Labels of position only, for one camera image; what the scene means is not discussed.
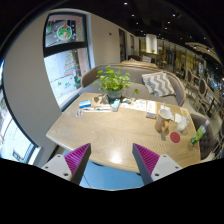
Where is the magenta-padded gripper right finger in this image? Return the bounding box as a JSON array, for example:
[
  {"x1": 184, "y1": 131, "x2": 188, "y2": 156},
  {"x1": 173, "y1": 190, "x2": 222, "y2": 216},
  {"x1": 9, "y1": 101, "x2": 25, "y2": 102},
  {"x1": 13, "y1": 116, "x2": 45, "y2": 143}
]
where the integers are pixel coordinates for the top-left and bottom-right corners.
[{"x1": 132, "y1": 143, "x2": 183, "y2": 186}]

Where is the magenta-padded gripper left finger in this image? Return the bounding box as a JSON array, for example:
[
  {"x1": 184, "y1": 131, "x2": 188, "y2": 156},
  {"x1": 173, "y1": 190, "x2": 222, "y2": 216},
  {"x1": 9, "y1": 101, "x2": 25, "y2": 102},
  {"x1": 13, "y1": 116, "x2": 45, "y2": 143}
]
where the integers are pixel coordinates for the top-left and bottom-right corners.
[{"x1": 41, "y1": 143, "x2": 92, "y2": 186}]

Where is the clear bottle with green label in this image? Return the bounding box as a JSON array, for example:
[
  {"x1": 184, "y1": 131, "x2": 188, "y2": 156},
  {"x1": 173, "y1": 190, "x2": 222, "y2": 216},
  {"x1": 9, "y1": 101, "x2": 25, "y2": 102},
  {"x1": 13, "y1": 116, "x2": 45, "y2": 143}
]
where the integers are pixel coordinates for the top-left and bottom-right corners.
[{"x1": 190, "y1": 119, "x2": 211, "y2": 146}]

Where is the flat round red coaster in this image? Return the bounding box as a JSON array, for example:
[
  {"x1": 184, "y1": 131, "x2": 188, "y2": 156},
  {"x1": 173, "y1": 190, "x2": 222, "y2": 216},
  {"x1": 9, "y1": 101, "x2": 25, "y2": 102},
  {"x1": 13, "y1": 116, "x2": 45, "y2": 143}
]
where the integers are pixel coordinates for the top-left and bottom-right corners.
[{"x1": 169, "y1": 131, "x2": 182, "y2": 144}]

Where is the tan ceramic mug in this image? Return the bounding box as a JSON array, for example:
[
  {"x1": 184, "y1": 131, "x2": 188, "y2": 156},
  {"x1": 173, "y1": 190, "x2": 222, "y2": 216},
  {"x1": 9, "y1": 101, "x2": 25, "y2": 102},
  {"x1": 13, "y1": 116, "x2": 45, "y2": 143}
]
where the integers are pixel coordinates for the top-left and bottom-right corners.
[{"x1": 154, "y1": 108, "x2": 174, "y2": 134}]

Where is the white paper napkin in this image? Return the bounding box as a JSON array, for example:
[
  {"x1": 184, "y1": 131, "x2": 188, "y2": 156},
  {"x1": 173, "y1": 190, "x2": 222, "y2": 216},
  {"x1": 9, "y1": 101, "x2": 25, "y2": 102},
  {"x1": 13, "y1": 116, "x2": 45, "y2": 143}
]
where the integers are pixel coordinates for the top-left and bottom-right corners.
[{"x1": 173, "y1": 113, "x2": 183, "y2": 124}]

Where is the dark grey tufted armchair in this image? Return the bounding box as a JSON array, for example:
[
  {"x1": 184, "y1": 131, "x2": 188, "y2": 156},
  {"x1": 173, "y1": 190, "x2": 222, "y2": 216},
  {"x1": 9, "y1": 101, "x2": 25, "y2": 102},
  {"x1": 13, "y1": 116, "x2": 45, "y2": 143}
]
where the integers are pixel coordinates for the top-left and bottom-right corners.
[{"x1": 189, "y1": 113, "x2": 216, "y2": 161}]

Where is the large plain glass window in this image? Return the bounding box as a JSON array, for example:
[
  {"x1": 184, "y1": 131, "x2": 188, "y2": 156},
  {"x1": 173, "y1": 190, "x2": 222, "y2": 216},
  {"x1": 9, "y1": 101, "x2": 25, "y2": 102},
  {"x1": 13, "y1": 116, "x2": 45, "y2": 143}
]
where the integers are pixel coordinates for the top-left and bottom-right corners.
[{"x1": 0, "y1": 59, "x2": 41, "y2": 166}]

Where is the yellow square card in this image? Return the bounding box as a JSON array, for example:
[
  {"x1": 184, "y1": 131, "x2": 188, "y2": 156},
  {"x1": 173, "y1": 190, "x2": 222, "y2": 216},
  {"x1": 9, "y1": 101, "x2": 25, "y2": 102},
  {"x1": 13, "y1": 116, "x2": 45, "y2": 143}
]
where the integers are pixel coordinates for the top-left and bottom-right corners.
[{"x1": 179, "y1": 107, "x2": 191, "y2": 116}]

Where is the blue white tissue pack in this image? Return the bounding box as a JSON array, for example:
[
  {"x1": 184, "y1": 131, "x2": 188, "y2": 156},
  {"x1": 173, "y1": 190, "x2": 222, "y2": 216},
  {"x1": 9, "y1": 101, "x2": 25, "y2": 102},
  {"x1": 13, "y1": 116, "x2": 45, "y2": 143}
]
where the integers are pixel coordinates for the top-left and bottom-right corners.
[{"x1": 78, "y1": 99, "x2": 92, "y2": 110}]

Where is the white printed menu pamphlet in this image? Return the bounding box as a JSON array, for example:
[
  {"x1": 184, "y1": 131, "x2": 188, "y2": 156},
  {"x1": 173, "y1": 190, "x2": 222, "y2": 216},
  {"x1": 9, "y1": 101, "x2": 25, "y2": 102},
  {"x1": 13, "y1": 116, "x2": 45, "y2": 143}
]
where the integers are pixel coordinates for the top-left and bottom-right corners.
[{"x1": 119, "y1": 98, "x2": 148, "y2": 112}]

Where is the small light blue box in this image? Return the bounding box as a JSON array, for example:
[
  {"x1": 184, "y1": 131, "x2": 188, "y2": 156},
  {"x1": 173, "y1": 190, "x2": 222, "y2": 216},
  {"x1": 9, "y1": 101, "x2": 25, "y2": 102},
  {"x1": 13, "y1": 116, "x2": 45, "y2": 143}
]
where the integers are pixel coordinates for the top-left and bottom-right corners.
[{"x1": 111, "y1": 98, "x2": 121, "y2": 112}]

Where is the grey white chevron pillow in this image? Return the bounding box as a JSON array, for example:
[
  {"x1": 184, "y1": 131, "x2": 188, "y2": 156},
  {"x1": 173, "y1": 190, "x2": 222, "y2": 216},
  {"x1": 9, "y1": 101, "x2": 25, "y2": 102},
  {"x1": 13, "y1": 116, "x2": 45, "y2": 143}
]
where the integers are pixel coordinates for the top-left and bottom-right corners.
[{"x1": 141, "y1": 71, "x2": 177, "y2": 98}]

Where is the group of cafe chairs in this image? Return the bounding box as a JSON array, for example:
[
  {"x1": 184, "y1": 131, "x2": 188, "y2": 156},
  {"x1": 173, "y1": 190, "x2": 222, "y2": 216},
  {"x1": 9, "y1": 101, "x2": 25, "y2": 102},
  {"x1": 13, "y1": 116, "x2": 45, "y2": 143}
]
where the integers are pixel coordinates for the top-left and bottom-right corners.
[{"x1": 181, "y1": 65, "x2": 224, "y2": 118}]

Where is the green potted plant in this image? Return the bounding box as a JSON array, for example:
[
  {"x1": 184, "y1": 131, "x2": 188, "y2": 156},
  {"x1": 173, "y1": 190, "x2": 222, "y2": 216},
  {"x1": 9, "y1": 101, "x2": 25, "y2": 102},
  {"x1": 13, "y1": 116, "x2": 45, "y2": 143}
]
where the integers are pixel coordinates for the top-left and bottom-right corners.
[{"x1": 93, "y1": 65, "x2": 140, "y2": 101}]

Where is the window with festive decals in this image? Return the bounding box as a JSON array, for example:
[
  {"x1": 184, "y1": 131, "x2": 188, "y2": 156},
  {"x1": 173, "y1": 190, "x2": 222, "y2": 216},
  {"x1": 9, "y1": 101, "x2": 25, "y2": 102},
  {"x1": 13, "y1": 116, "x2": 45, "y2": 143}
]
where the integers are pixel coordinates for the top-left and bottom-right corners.
[{"x1": 43, "y1": 13, "x2": 92, "y2": 108}]

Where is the white round pillar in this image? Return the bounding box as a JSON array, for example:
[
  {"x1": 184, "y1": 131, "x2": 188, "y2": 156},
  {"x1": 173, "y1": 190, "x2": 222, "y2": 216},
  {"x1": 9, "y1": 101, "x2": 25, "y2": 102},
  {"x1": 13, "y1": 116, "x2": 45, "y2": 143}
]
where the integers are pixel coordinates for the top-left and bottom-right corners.
[{"x1": 145, "y1": 33, "x2": 158, "y2": 55}]

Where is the group of ceiling spotlights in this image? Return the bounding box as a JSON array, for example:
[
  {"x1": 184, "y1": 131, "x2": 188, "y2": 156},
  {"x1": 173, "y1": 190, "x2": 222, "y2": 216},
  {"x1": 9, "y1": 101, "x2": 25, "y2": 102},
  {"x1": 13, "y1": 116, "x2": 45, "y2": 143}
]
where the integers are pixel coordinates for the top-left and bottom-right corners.
[{"x1": 122, "y1": 1, "x2": 203, "y2": 44}]

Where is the grey sofa with wooden frame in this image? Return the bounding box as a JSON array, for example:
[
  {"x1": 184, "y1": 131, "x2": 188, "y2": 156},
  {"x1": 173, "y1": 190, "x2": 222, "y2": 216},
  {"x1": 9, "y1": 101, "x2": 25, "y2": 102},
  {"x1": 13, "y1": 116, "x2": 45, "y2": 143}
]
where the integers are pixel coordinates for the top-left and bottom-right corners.
[{"x1": 79, "y1": 63, "x2": 187, "y2": 107}]

